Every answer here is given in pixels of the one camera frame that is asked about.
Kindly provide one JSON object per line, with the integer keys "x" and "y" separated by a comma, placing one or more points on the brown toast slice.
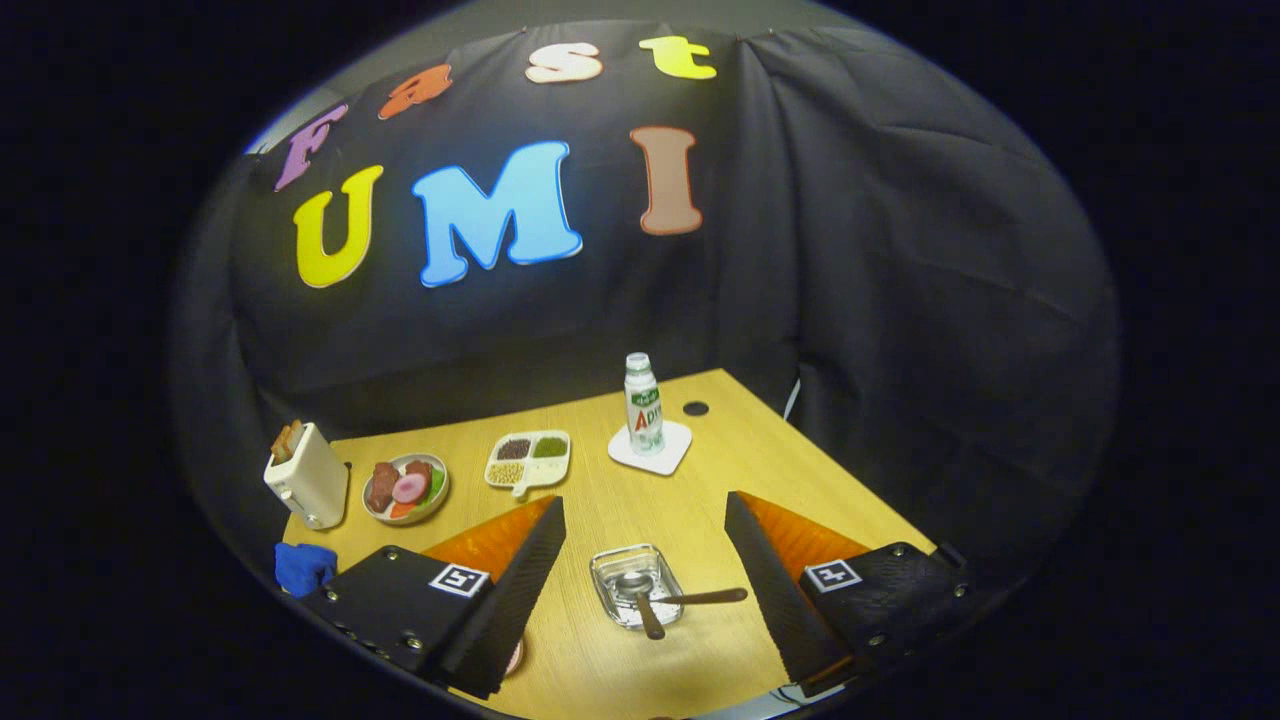
{"x": 286, "y": 440}

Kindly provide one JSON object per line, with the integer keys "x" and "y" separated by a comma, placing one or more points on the oval dish with toy food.
{"x": 405, "y": 488}

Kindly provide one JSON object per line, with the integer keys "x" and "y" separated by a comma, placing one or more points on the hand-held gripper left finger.
{"x": 510, "y": 610}

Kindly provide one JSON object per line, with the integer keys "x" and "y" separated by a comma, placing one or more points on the blue towel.
{"x": 303, "y": 567}

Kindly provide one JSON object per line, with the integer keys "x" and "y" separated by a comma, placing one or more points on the white square coaster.
{"x": 675, "y": 450}

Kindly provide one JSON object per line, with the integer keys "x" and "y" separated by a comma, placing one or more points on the white divided dish with beans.
{"x": 528, "y": 460}

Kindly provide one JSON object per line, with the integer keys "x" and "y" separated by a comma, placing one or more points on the cream toaster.
{"x": 312, "y": 485}

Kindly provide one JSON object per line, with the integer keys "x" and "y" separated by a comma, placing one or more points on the pink round plate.
{"x": 514, "y": 657}

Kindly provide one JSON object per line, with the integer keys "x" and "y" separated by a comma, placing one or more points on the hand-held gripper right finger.
{"x": 775, "y": 600}

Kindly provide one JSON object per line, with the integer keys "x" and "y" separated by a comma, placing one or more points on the white green label bottle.
{"x": 644, "y": 405}

